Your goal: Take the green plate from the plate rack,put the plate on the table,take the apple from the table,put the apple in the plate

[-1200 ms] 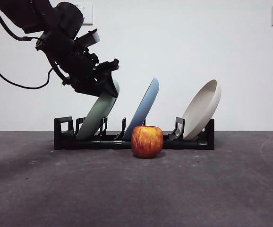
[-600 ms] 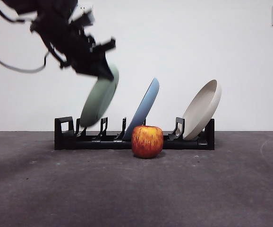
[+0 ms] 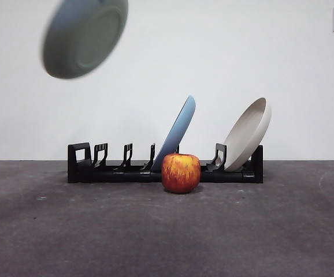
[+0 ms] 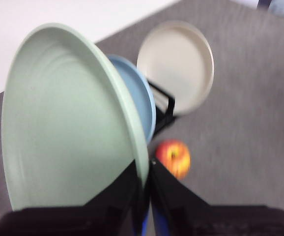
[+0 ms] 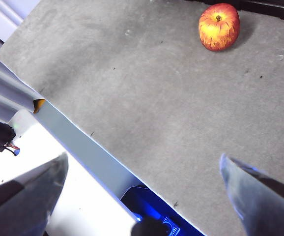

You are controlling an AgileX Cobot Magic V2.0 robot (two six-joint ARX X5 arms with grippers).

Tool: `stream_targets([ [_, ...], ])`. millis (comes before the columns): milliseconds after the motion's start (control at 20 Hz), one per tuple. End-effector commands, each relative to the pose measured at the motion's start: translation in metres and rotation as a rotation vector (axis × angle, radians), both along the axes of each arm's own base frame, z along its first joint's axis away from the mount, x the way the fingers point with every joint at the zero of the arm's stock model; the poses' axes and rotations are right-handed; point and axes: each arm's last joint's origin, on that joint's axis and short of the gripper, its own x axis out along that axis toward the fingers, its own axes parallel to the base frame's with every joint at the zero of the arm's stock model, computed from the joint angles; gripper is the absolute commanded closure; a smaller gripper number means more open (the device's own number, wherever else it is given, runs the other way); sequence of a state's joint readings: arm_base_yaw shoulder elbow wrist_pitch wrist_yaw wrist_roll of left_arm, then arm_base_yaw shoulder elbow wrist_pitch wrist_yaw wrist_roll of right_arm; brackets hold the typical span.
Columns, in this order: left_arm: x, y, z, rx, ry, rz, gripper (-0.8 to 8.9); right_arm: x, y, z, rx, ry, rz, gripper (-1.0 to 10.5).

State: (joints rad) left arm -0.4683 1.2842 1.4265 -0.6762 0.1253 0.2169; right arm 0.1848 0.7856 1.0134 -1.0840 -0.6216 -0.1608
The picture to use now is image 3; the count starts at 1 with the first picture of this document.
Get red yellow apple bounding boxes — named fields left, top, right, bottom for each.
left=161, top=153, right=202, bottom=194

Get green plate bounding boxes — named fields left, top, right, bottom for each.
left=42, top=0, right=129, bottom=80

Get blue plate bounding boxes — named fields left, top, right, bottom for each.
left=151, top=95, right=197, bottom=171

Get black plate rack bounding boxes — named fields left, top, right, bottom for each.
left=67, top=141, right=264, bottom=185

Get beige plate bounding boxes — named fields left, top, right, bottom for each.
left=223, top=97, right=272, bottom=171

